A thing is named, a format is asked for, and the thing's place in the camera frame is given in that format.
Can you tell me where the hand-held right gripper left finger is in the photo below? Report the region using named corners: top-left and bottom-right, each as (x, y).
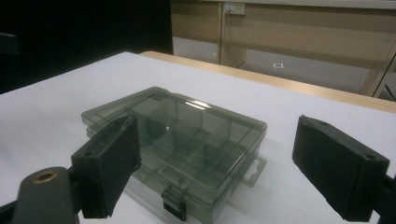
top-left (70, 114), bottom-right (143, 219)

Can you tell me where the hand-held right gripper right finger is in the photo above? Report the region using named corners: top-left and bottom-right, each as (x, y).
top-left (291, 114), bottom-right (390, 223)

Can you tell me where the grey transparent compartment box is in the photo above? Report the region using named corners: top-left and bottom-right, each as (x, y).
top-left (80, 86), bottom-right (269, 224)

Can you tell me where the black curtain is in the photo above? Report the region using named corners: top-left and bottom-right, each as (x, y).
top-left (0, 0), bottom-right (174, 95)

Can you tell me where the dark box-shaped object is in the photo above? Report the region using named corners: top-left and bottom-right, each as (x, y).
top-left (0, 32), bottom-right (21, 56)

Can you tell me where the thin black cable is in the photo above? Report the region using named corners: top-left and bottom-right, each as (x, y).
top-left (384, 83), bottom-right (396, 102)

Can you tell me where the white wall socket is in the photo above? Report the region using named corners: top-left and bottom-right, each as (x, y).
top-left (223, 2), bottom-right (246, 16)

